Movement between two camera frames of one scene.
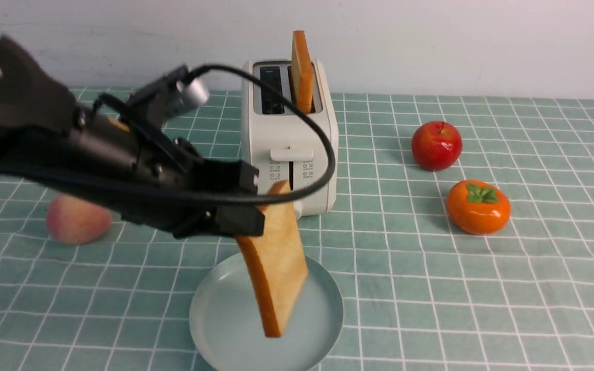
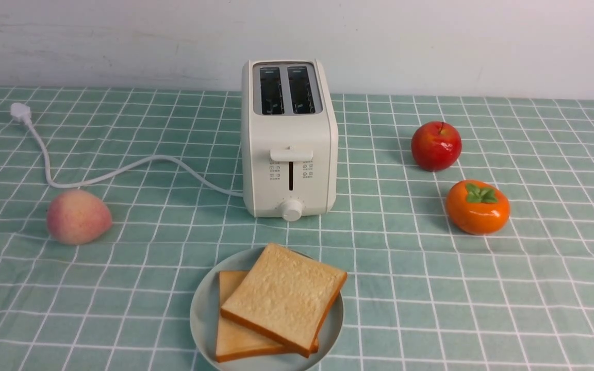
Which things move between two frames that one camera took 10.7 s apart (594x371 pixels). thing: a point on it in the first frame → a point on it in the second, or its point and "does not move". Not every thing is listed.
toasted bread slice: (303, 72) → (286, 297)
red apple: (436, 145) does not move
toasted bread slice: (275, 261) → (235, 340)
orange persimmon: (477, 207) does not move
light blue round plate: (229, 333) does not move
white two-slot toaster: (281, 141) does not move
